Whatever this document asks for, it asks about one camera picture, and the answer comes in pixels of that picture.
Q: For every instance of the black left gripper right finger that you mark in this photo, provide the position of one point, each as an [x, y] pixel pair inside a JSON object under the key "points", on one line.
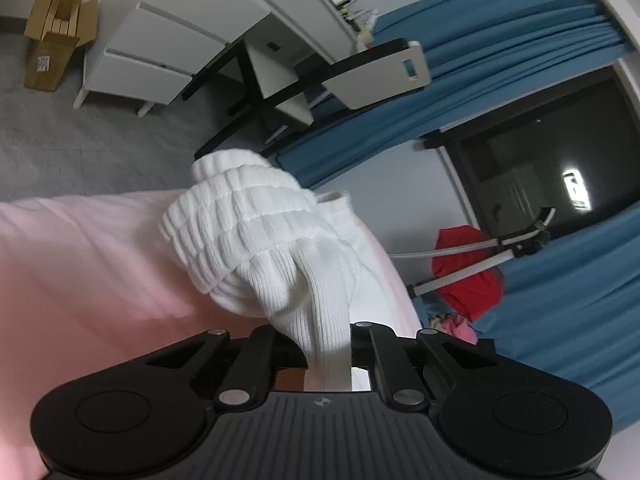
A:
{"points": [[493, 412]]}

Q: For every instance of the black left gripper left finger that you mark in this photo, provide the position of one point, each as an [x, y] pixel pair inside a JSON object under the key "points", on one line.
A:
{"points": [[149, 413]]}

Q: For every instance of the white knit garment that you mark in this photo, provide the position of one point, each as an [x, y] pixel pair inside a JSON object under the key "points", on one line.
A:
{"points": [[261, 246]]}

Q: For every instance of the pink garment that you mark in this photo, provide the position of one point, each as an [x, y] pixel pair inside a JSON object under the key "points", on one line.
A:
{"points": [[455, 326]]}

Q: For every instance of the pastel tie-dye bed sheet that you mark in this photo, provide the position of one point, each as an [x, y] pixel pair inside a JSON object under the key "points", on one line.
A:
{"points": [[89, 282]]}

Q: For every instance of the blue curtain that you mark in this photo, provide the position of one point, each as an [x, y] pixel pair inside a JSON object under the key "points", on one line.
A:
{"points": [[572, 309]]}

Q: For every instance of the white black chair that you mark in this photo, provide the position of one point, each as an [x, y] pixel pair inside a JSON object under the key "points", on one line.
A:
{"points": [[360, 82]]}

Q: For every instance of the white drawer cabinet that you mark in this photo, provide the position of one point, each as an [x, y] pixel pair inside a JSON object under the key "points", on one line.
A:
{"points": [[149, 50]]}

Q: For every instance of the open cardboard box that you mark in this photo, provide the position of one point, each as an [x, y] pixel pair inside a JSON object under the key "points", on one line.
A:
{"points": [[58, 28]]}

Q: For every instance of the white desk with clutter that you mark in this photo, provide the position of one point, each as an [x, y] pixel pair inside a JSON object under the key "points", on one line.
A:
{"points": [[286, 33]]}

